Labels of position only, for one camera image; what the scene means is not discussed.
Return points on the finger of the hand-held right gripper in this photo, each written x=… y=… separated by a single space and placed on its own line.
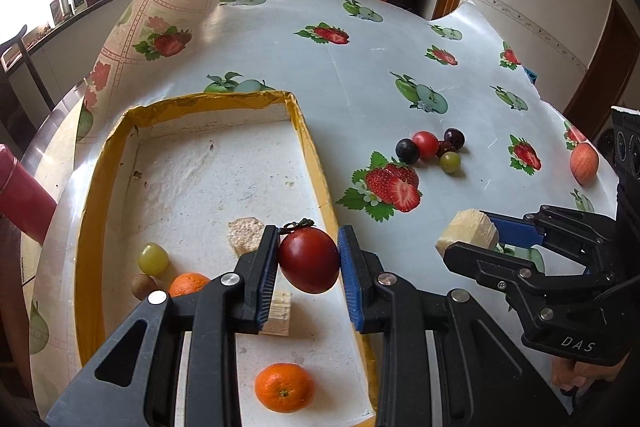
x=480 y=264
x=515 y=231

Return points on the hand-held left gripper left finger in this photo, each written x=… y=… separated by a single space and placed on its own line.
x=265 y=287

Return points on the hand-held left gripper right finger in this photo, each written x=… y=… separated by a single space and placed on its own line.
x=350 y=277

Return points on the pale foam cube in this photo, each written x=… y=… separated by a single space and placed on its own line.
x=467 y=232
x=279 y=313

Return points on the dark red cherry tomato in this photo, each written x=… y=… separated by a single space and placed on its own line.
x=309 y=259

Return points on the brown topped foam piece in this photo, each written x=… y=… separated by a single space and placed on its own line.
x=244 y=234

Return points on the orange mandarin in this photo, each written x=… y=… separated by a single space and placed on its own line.
x=187 y=284
x=285 y=387

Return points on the green grape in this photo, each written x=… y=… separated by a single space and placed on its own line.
x=450 y=162
x=153 y=258

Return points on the small brown round fruit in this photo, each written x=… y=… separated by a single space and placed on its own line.
x=142 y=286

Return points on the white foam tray yellow rim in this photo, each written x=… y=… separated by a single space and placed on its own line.
x=200 y=177

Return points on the person's right hand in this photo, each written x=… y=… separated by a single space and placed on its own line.
x=580 y=377

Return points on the red apple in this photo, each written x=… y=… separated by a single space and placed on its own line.
x=584 y=163

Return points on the small dark red date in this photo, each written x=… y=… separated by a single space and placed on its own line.
x=446 y=148

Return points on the dark purple grape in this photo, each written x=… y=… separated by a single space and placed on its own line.
x=407 y=151
x=455 y=138

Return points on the small blue box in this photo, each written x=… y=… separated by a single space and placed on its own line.
x=531 y=75

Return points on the brown wooden door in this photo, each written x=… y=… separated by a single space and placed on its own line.
x=600 y=67

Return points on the fruit printed tablecloth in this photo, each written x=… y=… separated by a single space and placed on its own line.
x=350 y=72

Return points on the red cylinder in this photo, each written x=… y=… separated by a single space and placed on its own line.
x=22 y=197

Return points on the dark wooden chair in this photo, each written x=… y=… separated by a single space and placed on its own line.
x=25 y=62

